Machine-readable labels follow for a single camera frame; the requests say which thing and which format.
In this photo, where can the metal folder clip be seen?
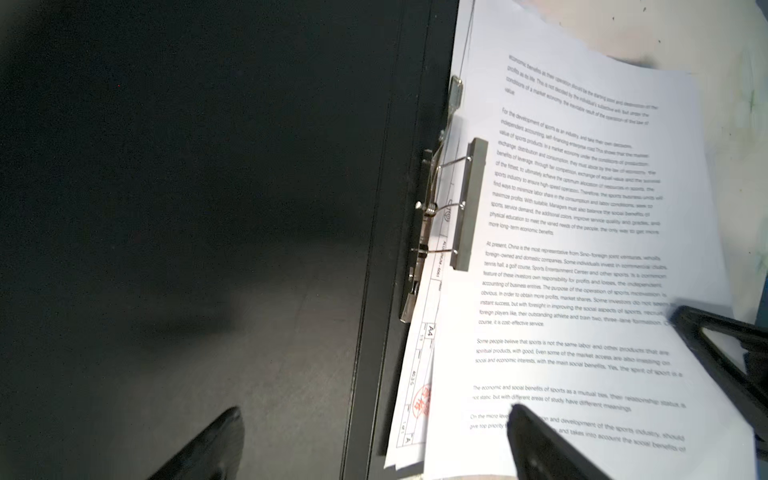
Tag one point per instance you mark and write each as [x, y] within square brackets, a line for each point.
[446, 207]

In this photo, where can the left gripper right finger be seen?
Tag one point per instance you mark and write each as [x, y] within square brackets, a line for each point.
[539, 452]

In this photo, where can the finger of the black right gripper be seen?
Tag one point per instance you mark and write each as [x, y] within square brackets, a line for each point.
[742, 377]

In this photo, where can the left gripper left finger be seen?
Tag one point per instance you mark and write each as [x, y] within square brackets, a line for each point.
[215, 453]

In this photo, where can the orange black file folder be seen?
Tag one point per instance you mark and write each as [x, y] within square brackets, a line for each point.
[207, 205]

